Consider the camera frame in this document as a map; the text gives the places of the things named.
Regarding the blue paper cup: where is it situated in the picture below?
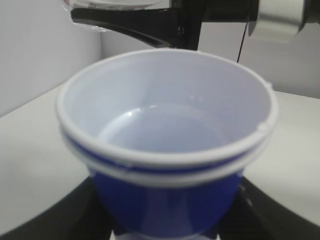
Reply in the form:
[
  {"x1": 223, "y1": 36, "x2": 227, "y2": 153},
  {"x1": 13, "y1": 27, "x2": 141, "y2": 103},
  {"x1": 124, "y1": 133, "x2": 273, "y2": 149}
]
[{"x1": 56, "y1": 48, "x2": 279, "y2": 240}]

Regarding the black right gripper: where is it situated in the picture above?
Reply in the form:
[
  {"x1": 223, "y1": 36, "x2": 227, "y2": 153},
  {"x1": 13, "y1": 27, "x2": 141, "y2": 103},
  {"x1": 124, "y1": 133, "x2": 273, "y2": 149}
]
[{"x1": 174, "y1": 0, "x2": 259, "y2": 50}]

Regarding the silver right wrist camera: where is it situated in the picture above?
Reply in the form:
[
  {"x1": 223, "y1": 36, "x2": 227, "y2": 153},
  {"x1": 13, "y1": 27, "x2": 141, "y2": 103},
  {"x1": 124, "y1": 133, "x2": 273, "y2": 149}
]
[{"x1": 248, "y1": 0, "x2": 320, "y2": 43}]

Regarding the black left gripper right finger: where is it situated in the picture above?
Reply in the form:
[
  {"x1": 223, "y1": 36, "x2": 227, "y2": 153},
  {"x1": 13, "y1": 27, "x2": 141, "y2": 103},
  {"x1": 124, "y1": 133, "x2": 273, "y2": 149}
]
[{"x1": 218, "y1": 177, "x2": 320, "y2": 240}]

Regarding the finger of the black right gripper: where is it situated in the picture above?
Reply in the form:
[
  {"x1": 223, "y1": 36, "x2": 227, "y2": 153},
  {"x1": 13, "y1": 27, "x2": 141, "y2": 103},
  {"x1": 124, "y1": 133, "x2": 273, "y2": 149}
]
[{"x1": 70, "y1": 8, "x2": 182, "y2": 48}]

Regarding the black right camera cable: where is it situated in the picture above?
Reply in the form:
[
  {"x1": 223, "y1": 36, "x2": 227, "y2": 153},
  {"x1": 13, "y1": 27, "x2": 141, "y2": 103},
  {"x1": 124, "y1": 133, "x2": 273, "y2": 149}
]
[{"x1": 236, "y1": 14, "x2": 251, "y2": 63}]

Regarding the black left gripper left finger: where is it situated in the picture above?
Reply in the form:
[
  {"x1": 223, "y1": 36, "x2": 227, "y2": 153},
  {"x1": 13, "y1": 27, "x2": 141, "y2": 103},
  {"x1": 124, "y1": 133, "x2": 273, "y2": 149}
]
[{"x1": 0, "y1": 177, "x2": 113, "y2": 240}]

